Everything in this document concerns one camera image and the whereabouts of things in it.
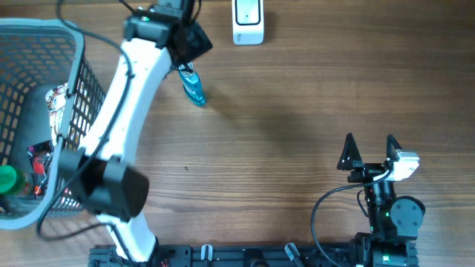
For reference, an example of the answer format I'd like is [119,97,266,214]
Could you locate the black mounting rail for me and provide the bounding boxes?
[88,243,357,267]

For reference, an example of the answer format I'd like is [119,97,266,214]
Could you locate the white barcode scanner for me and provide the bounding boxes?
[232,0,264,45]

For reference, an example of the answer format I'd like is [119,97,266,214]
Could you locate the blue mouthwash bottle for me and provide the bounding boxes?
[178,62,206,107]

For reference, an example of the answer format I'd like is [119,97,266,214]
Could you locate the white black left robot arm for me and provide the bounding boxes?
[59,10,212,266]

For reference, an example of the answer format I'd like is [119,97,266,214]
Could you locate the black red snack wrapper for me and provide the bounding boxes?
[27,141,53,198]

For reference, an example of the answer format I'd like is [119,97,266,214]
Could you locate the grey plastic mesh basket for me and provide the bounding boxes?
[1,19,105,230]

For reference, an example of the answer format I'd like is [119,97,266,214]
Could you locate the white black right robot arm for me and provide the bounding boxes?
[337,133,425,266]

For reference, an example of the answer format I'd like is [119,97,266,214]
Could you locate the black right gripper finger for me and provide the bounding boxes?
[386,134,402,161]
[337,133,362,171]

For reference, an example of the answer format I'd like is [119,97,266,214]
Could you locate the green lid jar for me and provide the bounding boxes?
[0,165,35,197]

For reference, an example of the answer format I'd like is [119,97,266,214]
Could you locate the white brown cookie bag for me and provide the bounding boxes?
[45,83,69,146]

